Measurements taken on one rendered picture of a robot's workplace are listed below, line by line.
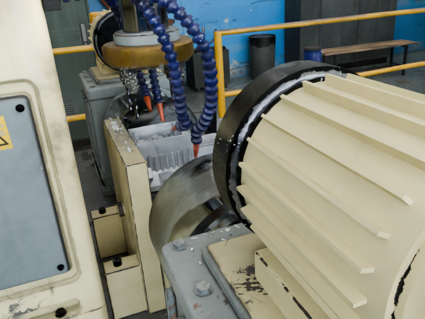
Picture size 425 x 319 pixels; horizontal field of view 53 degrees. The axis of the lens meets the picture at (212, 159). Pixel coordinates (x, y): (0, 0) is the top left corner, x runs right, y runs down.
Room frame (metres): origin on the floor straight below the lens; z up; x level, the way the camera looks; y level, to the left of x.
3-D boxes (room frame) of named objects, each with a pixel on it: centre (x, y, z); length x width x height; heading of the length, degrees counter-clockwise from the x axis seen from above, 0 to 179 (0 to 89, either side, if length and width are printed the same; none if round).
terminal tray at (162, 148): (0.87, 0.11, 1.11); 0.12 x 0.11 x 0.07; 109
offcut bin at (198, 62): (5.81, -0.03, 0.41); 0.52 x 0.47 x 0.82; 108
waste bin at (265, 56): (6.13, -0.81, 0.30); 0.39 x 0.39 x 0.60
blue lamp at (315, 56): (1.35, -0.34, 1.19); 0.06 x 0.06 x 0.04
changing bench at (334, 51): (5.73, -2.14, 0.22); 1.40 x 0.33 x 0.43; 106
